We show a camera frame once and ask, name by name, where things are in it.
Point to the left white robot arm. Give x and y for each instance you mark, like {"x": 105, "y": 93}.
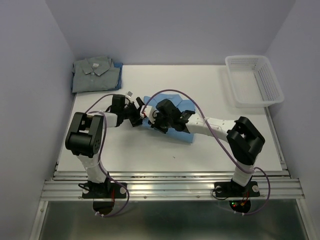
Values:
{"x": 86, "y": 136}

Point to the folded grey shirt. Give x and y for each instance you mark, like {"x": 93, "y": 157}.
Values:
{"x": 95, "y": 74}

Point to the white plastic basket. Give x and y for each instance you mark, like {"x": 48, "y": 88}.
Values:
{"x": 253, "y": 81}

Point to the light blue long sleeve shirt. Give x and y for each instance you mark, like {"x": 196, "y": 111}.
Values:
{"x": 181, "y": 104}

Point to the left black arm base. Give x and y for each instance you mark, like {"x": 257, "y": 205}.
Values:
{"x": 109, "y": 190}

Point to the aluminium mounting rail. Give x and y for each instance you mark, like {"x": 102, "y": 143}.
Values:
{"x": 172, "y": 186}

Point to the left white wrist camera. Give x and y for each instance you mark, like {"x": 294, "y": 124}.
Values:
{"x": 129, "y": 94}

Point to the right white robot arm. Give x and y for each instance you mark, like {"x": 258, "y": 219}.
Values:
{"x": 244, "y": 139}

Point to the folded blue plaid shirt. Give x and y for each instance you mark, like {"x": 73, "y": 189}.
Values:
{"x": 118, "y": 65}

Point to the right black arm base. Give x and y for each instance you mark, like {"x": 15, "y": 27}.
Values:
{"x": 230, "y": 189}

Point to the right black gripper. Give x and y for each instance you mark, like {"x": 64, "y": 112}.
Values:
{"x": 155, "y": 125}

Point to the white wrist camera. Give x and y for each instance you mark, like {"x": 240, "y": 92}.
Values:
{"x": 148, "y": 112}
{"x": 129, "y": 94}

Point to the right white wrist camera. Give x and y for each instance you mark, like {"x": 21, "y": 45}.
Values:
{"x": 148, "y": 112}

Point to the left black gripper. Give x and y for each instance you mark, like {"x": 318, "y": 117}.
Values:
{"x": 136, "y": 119}

